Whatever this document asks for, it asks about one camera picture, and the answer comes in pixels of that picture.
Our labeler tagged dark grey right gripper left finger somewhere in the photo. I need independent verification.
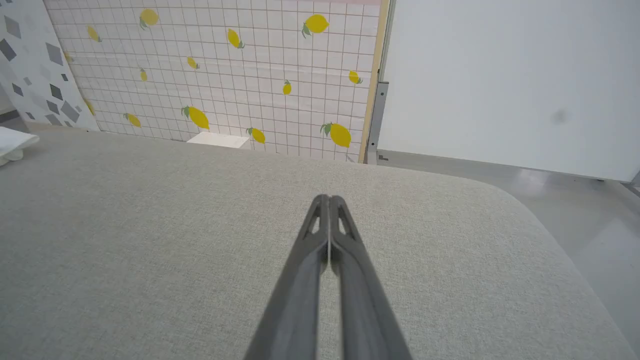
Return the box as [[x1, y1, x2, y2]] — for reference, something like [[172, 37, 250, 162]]
[[244, 194, 331, 360]]

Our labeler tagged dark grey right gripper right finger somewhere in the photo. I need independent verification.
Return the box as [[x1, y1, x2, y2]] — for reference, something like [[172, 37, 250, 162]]
[[329, 195, 414, 360]]

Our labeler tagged plain white partition panel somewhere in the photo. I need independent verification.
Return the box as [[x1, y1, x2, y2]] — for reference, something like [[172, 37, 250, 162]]
[[376, 0, 640, 183]]

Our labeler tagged white flat box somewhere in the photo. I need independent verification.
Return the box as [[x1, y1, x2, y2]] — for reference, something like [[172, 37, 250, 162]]
[[186, 131, 252, 150]]

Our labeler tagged grey terrazzo pattern panel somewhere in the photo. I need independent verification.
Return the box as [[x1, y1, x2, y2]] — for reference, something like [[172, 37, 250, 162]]
[[0, 0, 101, 132]]

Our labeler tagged light wooden edge strip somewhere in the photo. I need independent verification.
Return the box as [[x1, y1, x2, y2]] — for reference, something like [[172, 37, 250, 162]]
[[357, 0, 392, 164]]

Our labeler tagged lemon print grid panel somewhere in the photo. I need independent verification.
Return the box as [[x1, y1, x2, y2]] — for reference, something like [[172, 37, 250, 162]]
[[42, 0, 382, 163]]

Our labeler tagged grey metal frame post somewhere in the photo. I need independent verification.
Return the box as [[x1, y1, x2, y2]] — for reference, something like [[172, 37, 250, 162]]
[[366, 0, 397, 166]]

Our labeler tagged white towel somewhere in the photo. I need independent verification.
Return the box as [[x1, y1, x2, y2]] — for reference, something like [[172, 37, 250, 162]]
[[0, 126, 40, 167]]

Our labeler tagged light grey fabric sofa cushion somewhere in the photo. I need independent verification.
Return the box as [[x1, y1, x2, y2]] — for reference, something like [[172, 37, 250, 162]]
[[0, 122, 639, 360]]

